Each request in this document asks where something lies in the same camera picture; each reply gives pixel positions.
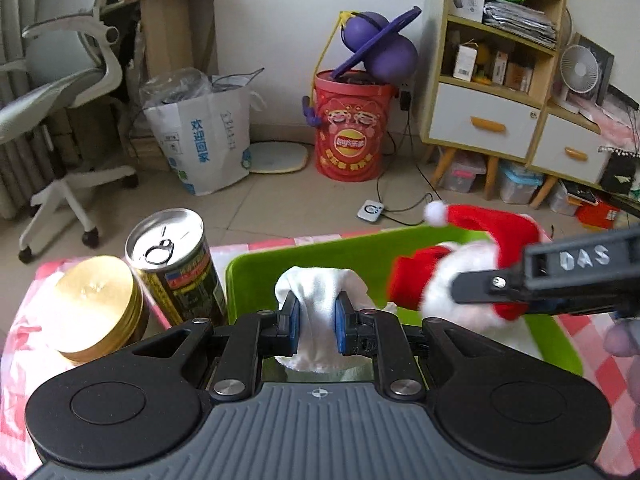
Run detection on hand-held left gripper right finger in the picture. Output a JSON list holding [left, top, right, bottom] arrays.
[[336, 292, 493, 401]]

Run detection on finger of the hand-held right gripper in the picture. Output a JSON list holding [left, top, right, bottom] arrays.
[[450, 264, 530, 306]]

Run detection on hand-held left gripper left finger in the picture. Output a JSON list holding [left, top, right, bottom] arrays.
[[131, 292, 301, 401]]

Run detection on white cloth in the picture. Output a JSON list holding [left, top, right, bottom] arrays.
[[274, 266, 373, 373]]

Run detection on santa claus plush toy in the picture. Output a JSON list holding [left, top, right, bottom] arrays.
[[387, 201, 551, 356]]

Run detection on green plastic bin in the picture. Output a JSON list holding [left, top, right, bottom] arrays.
[[225, 224, 586, 378]]

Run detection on person's right hand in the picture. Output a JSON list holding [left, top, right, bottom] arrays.
[[602, 317, 640, 358]]

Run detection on red box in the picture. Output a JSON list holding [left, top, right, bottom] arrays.
[[575, 200, 621, 231]]

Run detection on small clear storage box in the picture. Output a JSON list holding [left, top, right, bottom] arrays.
[[547, 180, 581, 216]]

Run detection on black bag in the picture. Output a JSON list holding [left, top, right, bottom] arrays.
[[599, 147, 638, 196]]

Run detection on blue lidded storage box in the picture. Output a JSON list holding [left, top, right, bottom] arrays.
[[500, 162, 543, 205]]

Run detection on clear storage box pink contents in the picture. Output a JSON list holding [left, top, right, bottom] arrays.
[[440, 152, 488, 193]]

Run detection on white floor device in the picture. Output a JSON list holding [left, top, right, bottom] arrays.
[[356, 200, 386, 222]]

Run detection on red white checkered tablecloth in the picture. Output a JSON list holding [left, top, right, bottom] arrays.
[[0, 230, 640, 480]]

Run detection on tin can with pull tab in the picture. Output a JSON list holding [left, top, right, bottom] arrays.
[[125, 208, 228, 328]]

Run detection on low wooden drawer cabinet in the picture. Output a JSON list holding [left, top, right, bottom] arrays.
[[530, 100, 626, 211]]

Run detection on pink plastic sheet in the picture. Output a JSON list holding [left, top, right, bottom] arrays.
[[580, 94, 640, 147]]

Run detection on white floor scale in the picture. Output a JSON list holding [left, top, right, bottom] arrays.
[[248, 141, 308, 175]]

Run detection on tall wooden shelf cabinet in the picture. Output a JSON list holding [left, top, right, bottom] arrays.
[[420, 0, 568, 191]]

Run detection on cookie jar with gold lid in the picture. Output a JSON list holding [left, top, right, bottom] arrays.
[[52, 256, 146, 366]]

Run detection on red printed bucket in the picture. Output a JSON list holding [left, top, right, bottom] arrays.
[[314, 70, 393, 181]]

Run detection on white desk fan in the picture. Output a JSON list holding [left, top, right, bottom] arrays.
[[552, 44, 601, 113]]

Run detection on white paper bag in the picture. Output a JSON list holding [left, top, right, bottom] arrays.
[[142, 67, 266, 197]]

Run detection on small white carton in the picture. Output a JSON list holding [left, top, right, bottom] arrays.
[[454, 44, 480, 82]]

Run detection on yellow toy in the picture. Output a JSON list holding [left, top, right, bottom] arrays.
[[475, 42, 493, 86]]

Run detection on white standing fan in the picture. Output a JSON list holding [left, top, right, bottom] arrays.
[[554, 6, 574, 61]]

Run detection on purple jump ball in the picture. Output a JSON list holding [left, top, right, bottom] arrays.
[[332, 6, 423, 83]]

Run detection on stack of papers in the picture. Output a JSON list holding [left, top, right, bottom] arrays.
[[482, 2, 557, 50]]

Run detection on clear plastic bag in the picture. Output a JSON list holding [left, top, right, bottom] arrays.
[[140, 67, 213, 111]]

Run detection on wooden desk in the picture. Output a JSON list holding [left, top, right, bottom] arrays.
[[100, 0, 218, 171]]

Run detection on grey white office chair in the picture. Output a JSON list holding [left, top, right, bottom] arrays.
[[0, 0, 141, 263]]

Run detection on dark picture frame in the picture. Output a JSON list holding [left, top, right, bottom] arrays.
[[572, 32, 616, 106]]

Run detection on yellow jump rope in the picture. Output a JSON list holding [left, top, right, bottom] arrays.
[[301, 9, 357, 128]]

